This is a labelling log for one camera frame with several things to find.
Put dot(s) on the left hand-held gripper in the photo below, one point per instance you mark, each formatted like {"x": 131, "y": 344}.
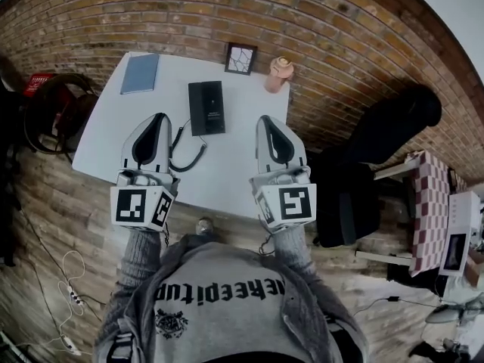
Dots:
{"x": 130, "y": 206}

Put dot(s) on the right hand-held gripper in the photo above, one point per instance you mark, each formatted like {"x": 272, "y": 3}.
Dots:
{"x": 296, "y": 204}

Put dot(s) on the person's right forearm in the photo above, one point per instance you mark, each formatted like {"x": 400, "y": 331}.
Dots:
{"x": 293, "y": 252}

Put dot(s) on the person's left forearm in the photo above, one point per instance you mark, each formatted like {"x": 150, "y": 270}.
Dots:
{"x": 141, "y": 255}

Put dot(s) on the white square table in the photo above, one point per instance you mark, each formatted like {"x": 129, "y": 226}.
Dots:
{"x": 227, "y": 165}

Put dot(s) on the pink bottle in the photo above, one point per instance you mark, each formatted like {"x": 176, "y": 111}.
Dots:
{"x": 278, "y": 76}

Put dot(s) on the blue notebook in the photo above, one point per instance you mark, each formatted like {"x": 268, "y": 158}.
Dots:
{"x": 139, "y": 74}

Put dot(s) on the black office chair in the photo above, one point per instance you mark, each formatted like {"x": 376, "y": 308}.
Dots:
{"x": 355, "y": 187}

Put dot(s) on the rattan chair with red cushion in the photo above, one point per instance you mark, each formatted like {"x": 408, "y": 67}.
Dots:
{"x": 64, "y": 119}

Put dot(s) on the person's grey shoe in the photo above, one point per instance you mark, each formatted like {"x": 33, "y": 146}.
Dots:
{"x": 204, "y": 226}

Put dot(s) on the red plastic crate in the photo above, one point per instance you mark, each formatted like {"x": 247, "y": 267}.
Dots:
{"x": 38, "y": 83}

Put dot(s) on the black equipment pile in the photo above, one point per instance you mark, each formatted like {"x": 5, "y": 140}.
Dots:
{"x": 9, "y": 172}

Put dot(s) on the white power strip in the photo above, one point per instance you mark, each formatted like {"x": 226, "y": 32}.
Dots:
{"x": 76, "y": 296}

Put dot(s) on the person's torso in grey sweatshirt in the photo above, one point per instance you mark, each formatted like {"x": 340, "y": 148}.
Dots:
{"x": 227, "y": 308}

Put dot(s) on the white microwave oven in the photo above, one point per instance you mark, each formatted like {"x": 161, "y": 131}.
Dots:
{"x": 459, "y": 236}

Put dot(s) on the grey round stand base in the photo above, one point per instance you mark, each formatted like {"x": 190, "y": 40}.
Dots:
{"x": 446, "y": 314}

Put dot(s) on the black picture frame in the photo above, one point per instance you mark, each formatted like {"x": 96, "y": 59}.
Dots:
{"x": 240, "y": 59}

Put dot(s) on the white side table frame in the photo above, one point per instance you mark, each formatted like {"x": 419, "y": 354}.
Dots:
{"x": 382, "y": 257}

